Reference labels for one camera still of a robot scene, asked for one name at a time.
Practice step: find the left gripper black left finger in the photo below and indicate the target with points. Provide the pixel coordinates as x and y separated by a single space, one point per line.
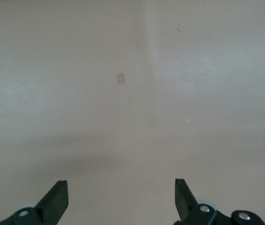
50 206

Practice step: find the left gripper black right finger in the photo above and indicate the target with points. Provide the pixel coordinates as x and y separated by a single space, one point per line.
188 206

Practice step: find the brown tape patch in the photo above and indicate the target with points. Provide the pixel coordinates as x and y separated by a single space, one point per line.
120 78

